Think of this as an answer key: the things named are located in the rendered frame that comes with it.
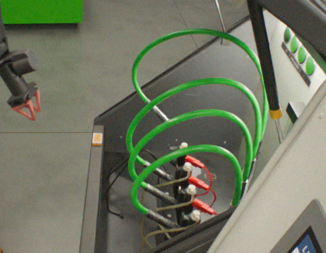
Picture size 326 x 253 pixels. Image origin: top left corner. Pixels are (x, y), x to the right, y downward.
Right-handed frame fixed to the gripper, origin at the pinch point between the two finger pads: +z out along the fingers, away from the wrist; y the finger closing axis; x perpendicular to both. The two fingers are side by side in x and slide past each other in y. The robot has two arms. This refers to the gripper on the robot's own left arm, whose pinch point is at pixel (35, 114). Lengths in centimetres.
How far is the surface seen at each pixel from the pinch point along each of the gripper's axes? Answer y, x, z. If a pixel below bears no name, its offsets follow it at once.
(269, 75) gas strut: -53, -76, -22
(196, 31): -13, -61, -16
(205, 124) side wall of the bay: 12, -50, 28
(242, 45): -15, -71, -10
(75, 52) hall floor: 236, 91, 66
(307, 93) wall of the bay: -17, -83, 6
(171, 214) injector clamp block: -32, -43, 23
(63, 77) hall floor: 188, 89, 67
